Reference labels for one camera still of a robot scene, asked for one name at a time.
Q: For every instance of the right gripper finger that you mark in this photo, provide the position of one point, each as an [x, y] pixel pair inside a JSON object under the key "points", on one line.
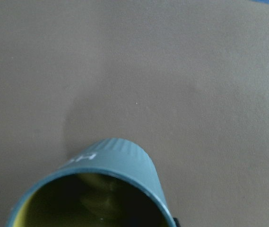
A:
{"points": [[176, 217]]}

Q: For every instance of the teal mug yellow inside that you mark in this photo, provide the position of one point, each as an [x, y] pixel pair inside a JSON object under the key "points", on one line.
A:
{"points": [[112, 183]]}

